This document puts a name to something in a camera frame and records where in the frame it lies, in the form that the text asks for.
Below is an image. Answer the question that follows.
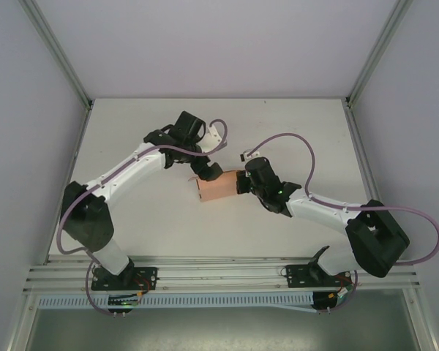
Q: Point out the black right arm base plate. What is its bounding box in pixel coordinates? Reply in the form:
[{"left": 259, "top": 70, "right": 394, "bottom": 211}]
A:
[{"left": 285, "top": 263, "right": 353, "bottom": 290}]

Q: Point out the red wire pair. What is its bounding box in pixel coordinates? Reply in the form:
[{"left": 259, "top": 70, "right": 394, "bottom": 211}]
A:
[
  {"left": 132, "top": 274, "right": 151, "bottom": 298},
  {"left": 332, "top": 273, "right": 353, "bottom": 294}
]

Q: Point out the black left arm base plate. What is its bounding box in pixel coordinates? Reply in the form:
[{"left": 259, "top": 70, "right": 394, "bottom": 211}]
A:
[{"left": 91, "top": 265, "right": 159, "bottom": 293}]

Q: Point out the slotted white cable duct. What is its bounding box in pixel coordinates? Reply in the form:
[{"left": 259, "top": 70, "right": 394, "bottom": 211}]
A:
[{"left": 38, "top": 291, "right": 337, "bottom": 314}]

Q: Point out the aluminium frame post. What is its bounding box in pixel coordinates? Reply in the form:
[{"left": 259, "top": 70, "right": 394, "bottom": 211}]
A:
[
  {"left": 345, "top": 0, "right": 415, "bottom": 107},
  {"left": 20, "top": 0, "right": 95, "bottom": 110}
]

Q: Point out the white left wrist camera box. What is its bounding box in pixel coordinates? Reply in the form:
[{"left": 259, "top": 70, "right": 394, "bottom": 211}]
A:
[{"left": 198, "top": 125, "right": 221, "bottom": 151}]

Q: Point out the black controller board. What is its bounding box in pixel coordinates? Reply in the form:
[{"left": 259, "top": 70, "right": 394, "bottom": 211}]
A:
[
  {"left": 107, "top": 293, "right": 139, "bottom": 316},
  {"left": 312, "top": 290, "right": 348, "bottom": 315}
]

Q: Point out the aluminium side rail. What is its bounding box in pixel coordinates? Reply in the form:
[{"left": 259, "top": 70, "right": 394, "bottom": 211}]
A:
[
  {"left": 342, "top": 102, "right": 400, "bottom": 261},
  {"left": 42, "top": 102, "right": 94, "bottom": 265}
]

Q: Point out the pink paper box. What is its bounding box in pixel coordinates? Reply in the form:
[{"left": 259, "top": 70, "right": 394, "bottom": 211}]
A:
[{"left": 188, "top": 169, "right": 242, "bottom": 203}]

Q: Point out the aluminium rail beam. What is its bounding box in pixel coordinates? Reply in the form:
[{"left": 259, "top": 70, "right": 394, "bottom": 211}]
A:
[{"left": 23, "top": 254, "right": 422, "bottom": 294}]

